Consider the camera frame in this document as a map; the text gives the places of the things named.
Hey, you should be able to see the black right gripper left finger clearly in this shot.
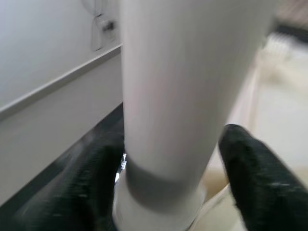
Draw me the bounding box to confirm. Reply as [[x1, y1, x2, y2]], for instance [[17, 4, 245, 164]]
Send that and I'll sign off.
[[14, 143, 125, 231]]

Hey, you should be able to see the white plastic table top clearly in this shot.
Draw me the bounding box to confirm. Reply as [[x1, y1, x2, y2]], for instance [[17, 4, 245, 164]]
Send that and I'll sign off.
[[112, 31, 308, 231]]

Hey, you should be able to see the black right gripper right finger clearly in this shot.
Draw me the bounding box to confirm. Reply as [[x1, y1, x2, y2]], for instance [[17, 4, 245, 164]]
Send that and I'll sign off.
[[218, 123, 308, 231]]

